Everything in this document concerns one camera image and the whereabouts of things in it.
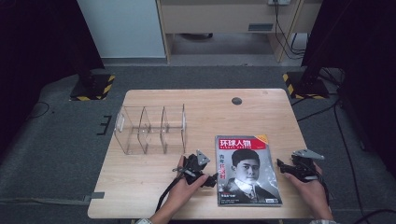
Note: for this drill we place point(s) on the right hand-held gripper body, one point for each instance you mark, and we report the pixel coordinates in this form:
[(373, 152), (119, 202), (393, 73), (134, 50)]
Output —
[(303, 168)]

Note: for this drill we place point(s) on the grey tape piece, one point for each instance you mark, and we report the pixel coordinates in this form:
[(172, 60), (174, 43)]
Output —
[(96, 196)]

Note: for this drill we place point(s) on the black curtain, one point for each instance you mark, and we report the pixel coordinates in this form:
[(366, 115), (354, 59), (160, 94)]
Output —
[(37, 46), (367, 46)]

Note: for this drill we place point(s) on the person's left hand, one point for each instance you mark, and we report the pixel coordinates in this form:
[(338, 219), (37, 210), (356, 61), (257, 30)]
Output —
[(183, 196)]

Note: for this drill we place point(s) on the dark round table grommet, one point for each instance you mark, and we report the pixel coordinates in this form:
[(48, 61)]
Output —
[(236, 101)]

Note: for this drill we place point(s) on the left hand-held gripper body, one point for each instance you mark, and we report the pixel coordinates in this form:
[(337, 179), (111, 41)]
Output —
[(193, 163)]

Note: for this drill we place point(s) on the patterned white sleeve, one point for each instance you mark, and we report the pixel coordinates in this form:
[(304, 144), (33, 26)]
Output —
[(323, 222), (144, 221)]

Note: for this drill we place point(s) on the patterned white right sleeve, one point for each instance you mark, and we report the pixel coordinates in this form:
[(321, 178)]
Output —
[(323, 222)]

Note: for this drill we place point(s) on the person's right hand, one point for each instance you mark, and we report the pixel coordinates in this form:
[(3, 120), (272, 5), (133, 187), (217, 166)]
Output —
[(313, 194)]

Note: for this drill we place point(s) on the clear acrylic file rack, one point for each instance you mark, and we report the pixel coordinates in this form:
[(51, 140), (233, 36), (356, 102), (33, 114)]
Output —
[(149, 130)]

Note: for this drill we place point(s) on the beige wooden cabinet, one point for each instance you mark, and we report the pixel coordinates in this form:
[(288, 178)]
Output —
[(218, 18)]

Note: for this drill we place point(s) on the patterned white left sleeve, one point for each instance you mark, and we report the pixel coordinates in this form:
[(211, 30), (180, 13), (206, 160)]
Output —
[(144, 221)]

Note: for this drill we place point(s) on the magazine with portrait cover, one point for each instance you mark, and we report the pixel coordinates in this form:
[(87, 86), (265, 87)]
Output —
[(247, 174)]

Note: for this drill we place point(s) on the white panel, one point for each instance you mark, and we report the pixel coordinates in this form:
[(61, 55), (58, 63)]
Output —
[(121, 28)]

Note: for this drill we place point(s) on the white power strip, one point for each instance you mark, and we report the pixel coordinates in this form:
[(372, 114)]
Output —
[(279, 2)]

